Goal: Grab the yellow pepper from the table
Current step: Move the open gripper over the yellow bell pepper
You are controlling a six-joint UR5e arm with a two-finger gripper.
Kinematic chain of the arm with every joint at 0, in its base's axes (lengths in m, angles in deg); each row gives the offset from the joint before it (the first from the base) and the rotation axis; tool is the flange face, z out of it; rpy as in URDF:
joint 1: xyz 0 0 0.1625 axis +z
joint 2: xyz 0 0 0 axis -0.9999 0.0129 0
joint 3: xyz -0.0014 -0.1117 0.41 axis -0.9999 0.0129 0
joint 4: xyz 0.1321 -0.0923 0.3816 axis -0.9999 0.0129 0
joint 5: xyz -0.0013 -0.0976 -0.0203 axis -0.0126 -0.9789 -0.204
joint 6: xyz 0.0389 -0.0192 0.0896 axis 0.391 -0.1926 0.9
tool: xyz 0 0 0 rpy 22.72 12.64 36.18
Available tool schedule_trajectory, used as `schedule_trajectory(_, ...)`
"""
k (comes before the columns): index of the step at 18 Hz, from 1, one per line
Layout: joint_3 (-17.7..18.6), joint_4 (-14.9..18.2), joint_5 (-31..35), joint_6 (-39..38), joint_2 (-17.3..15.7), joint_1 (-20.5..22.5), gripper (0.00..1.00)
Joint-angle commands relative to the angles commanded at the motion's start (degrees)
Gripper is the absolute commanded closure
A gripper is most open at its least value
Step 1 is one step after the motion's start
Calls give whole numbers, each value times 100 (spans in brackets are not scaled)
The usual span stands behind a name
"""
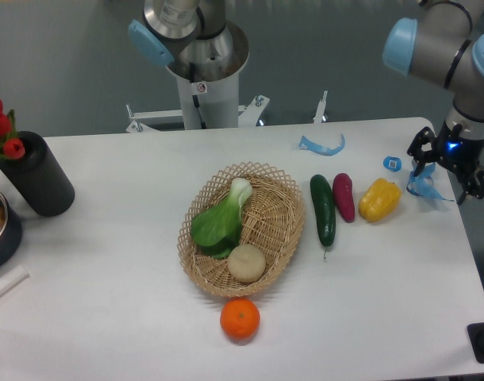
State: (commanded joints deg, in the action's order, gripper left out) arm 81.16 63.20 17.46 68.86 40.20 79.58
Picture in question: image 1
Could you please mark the green cucumber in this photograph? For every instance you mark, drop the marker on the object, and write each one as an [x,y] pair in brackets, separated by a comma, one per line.
[324,209]

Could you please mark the red artificial tulips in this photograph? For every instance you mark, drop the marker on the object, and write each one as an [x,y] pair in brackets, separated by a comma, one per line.
[11,145]

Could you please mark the purple sweet potato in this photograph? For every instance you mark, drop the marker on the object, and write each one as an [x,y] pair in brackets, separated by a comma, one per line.
[343,196]

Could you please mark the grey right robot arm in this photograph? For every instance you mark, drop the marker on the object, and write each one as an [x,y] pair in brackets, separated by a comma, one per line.
[438,49]

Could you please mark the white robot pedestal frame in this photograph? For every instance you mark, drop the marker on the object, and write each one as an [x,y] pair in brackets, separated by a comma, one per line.
[203,106]

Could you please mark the orange mandarin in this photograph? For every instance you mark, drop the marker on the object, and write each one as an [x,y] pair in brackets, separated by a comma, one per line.
[240,319]

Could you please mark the grey robot base arm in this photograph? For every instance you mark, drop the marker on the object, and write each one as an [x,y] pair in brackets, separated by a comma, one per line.
[193,39]

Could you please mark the black cylindrical vase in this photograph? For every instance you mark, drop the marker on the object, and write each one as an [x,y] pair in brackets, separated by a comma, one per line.
[39,178]

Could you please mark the green bok choy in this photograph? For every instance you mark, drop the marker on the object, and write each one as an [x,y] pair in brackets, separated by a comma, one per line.
[217,230]

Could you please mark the dark metal bowl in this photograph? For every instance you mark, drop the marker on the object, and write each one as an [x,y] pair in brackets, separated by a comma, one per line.
[11,230]

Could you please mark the woven wicker basket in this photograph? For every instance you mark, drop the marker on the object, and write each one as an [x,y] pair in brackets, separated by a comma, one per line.
[272,220]

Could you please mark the beige round bun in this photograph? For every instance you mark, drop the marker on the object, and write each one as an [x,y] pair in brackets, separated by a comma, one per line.
[246,263]

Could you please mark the yellow bell pepper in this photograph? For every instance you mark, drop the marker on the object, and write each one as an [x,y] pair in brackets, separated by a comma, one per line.
[380,200]

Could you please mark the blue tape strip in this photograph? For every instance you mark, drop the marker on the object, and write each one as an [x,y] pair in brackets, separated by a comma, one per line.
[306,144]

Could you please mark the crumpled blue tape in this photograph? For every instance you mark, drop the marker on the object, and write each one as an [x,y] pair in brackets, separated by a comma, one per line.
[422,185]

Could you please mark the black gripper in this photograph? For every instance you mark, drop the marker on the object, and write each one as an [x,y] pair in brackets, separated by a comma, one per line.
[457,148]

